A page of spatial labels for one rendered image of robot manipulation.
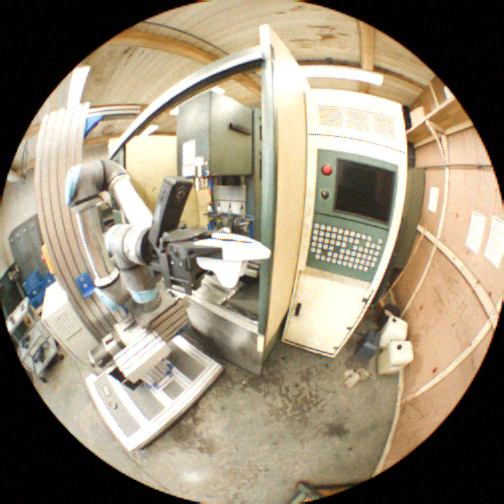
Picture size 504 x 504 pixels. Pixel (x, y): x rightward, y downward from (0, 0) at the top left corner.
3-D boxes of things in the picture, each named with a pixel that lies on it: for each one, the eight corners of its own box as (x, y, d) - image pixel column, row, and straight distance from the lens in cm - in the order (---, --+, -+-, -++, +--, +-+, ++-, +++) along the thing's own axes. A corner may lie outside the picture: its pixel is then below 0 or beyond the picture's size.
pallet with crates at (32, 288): (38, 321, 469) (19, 290, 449) (40, 303, 535) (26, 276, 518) (67, 297, 423) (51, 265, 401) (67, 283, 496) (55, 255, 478)
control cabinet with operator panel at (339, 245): (329, 366, 180) (403, 100, 110) (277, 349, 177) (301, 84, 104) (343, 290, 270) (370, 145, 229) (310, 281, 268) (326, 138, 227)
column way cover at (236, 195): (244, 229, 195) (244, 186, 185) (215, 224, 223) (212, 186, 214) (247, 228, 199) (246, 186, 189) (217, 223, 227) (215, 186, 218)
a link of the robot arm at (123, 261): (131, 249, 47) (123, 219, 45) (156, 255, 39) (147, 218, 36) (109, 263, 44) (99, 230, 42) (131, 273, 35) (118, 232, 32)
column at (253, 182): (253, 290, 237) (253, 105, 199) (216, 276, 271) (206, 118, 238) (271, 270, 281) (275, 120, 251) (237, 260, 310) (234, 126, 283)
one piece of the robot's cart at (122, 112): (85, 118, 97) (87, 109, 99) (84, 125, 105) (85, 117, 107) (140, 113, 102) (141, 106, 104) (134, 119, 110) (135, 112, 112)
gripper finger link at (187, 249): (233, 253, 22) (182, 245, 26) (233, 240, 21) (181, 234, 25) (217, 267, 18) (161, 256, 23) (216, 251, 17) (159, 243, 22)
